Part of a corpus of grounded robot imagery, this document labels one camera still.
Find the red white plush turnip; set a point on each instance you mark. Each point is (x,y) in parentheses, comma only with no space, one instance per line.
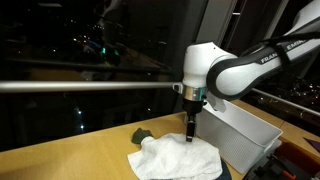
(140,135)

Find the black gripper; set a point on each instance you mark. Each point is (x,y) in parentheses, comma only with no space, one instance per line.
(193,107)

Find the horizontal metal window railing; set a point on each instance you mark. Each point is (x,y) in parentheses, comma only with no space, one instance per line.
(286,102)
(83,86)

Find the white towel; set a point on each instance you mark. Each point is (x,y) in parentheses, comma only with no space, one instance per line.
(173,156)

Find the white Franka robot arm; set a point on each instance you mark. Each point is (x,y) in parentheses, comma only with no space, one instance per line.
(233,71)

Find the grey window frame pillar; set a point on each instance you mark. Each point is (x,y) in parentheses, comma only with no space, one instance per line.
(216,23)

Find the slanted grey window bar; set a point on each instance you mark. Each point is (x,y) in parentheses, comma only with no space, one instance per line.
(273,18)

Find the purple cloth piece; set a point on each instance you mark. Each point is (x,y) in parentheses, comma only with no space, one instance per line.
(314,144)

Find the white plastic basket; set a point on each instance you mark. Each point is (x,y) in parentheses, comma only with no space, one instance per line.
(240,133)

